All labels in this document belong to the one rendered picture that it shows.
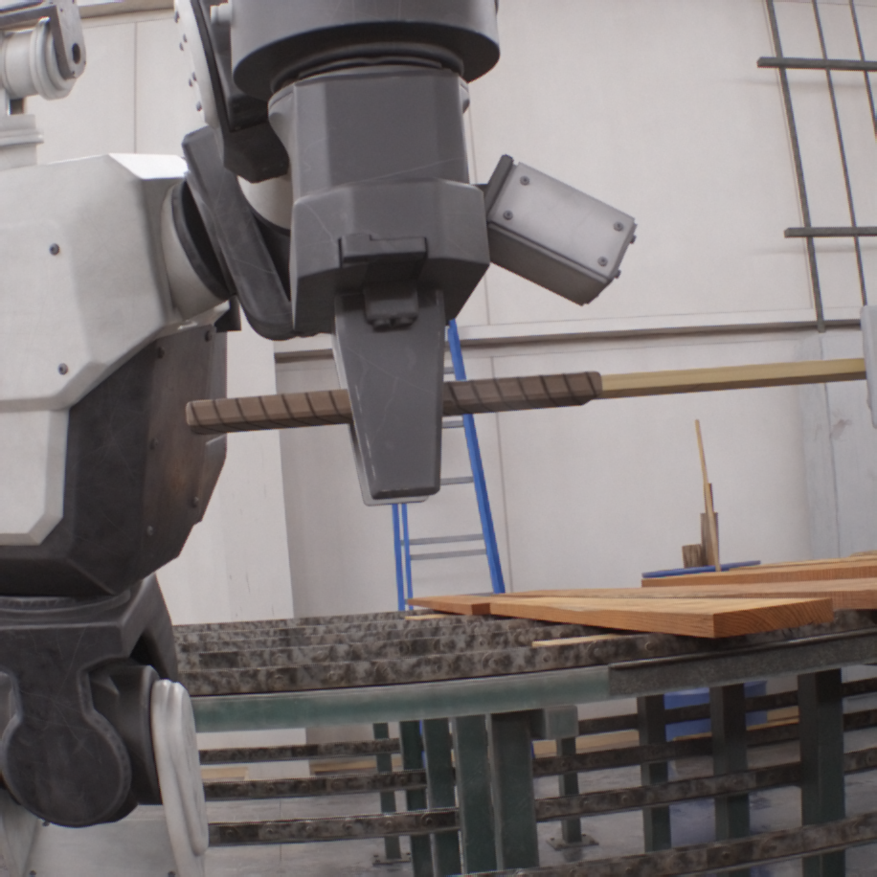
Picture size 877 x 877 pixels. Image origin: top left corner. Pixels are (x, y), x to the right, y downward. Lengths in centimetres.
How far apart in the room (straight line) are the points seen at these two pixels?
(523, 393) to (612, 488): 772
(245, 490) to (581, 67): 307
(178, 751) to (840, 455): 694
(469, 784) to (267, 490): 487
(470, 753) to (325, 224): 209
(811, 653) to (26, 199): 129
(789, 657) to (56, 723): 113
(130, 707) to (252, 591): 621
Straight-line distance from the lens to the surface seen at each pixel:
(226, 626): 513
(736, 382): 49
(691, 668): 195
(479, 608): 387
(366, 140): 45
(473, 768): 250
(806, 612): 178
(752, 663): 197
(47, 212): 100
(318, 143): 46
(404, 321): 46
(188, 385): 110
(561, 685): 192
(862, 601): 201
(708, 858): 203
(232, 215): 100
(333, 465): 803
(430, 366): 46
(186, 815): 116
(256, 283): 99
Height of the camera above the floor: 95
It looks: 6 degrees up
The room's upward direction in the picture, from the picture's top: 5 degrees counter-clockwise
